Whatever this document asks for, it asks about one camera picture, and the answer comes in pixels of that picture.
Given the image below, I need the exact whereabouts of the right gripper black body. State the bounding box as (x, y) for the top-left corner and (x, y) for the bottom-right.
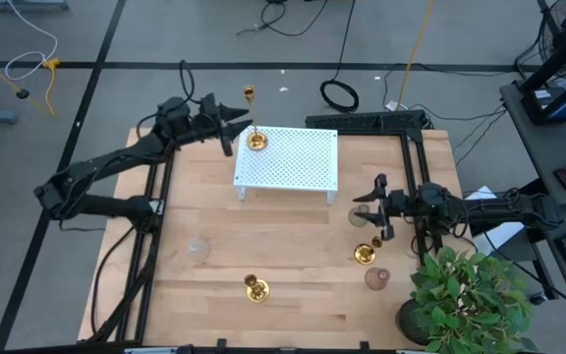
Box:
(379, 189), (415, 241)

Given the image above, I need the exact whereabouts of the clear glass candle holder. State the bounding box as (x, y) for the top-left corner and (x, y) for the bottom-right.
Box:
(186, 237), (211, 263)

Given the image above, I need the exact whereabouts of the coiled black cable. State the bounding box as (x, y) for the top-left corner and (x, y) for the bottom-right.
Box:
(318, 0), (361, 114)

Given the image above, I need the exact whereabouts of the short gold candlestick holder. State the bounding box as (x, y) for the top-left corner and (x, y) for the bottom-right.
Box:
(353, 235), (384, 266)

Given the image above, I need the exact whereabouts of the pink glass candle holder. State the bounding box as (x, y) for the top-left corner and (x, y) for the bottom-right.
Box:
(364, 266), (392, 291)

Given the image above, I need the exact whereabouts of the medium gold candlestick holder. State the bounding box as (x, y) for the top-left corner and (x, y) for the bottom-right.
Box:
(243, 273), (271, 304)

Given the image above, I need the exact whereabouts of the white paper sheet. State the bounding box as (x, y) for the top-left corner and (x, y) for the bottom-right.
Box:
(463, 185), (526, 257)

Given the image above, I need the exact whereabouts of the dark plant pot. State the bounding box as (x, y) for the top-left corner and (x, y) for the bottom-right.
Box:
(394, 298), (434, 347)

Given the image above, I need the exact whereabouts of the green leafy plant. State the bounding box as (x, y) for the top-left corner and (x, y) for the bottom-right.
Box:
(408, 245), (540, 354)

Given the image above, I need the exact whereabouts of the grey desk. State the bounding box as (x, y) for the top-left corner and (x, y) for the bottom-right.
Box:
(499, 81), (566, 325)

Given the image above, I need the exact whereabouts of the black aluminium table frame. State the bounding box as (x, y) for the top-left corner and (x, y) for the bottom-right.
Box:
(85, 125), (444, 348)

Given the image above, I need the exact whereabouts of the thin black floor cable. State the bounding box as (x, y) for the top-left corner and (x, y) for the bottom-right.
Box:
(236, 0), (329, 38)
(383, 62), (510, 168)

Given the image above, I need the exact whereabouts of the tall gold candlestick holder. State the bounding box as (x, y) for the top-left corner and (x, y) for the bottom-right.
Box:
(242, 85), (269, 152)

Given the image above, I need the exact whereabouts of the yellow cord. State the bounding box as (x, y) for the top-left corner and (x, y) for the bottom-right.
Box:
(0, 44), (62, 118)

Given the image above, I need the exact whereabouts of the white floor cable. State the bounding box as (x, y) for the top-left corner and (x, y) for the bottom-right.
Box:
(4, 0), (60, 82)

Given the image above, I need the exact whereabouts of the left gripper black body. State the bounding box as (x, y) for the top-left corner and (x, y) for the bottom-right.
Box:
(192, 92), (234, 157)

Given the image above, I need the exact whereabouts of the orange-yellow floor cable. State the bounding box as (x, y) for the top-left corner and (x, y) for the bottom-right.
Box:
(394, 0), (436, 111)

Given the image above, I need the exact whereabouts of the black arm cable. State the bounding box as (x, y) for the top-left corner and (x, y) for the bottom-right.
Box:
(89, 224), (138, 338)

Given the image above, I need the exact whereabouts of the green glass candle holder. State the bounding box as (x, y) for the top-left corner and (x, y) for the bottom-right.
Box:
(347, 205), (371, 228)

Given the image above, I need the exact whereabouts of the white perforated metal shelf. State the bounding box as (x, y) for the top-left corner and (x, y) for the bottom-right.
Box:
(232, 125), (339, 207)

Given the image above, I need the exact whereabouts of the black monitor stand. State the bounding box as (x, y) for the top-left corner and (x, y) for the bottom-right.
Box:
(515, 19), (566, 125)

